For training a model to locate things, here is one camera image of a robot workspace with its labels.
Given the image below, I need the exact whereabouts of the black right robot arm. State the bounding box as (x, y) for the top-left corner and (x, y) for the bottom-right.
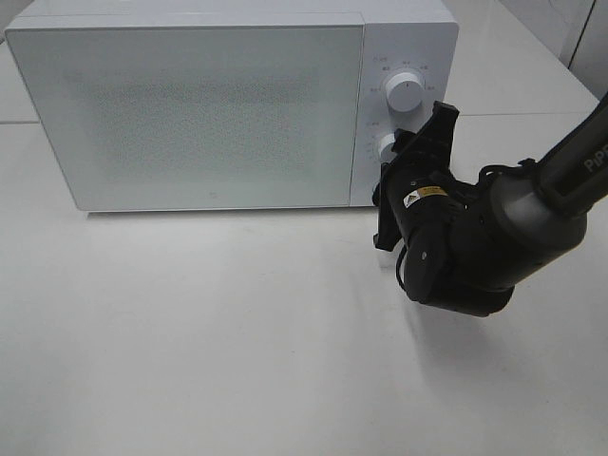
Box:
(372, 101), (607, 317)

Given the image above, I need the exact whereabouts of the white microwave door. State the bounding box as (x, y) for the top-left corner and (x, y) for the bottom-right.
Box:
(8, 26), (363, 212)

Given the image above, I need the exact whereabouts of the white microwave oven body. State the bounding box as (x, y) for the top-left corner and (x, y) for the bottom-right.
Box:
(5, 1), (459, 211)

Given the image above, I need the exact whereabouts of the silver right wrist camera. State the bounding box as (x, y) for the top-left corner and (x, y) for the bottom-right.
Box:
(372, 162), (402, 252)

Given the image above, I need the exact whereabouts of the white microwave knob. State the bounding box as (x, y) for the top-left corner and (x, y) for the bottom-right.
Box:
(385, 69), (424, 112)
(377, 133), (395, 163)

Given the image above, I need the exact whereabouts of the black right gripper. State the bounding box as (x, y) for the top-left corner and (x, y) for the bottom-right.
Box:
(387, 101), (460, 228)

